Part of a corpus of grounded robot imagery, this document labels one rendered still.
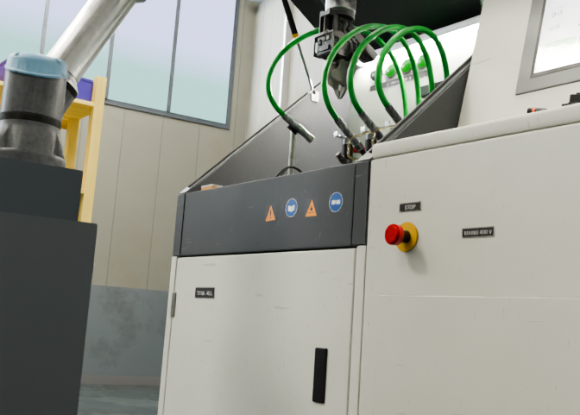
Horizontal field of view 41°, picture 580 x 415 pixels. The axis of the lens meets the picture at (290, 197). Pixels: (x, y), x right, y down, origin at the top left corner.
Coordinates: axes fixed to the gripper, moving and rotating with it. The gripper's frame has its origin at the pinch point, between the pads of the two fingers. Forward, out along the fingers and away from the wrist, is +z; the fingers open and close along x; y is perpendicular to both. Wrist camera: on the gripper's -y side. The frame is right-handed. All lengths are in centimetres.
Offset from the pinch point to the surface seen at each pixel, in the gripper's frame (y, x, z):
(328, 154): -23.3, -31.1, 6.1
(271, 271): 23, 7, 45
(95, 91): -75, -327, -87
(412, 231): 24, 46, 39
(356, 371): 23, 34, 64
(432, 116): 6.4, 34.9, 13.1
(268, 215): 23.4, 4.8, 33.5
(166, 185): -245, -531, -73
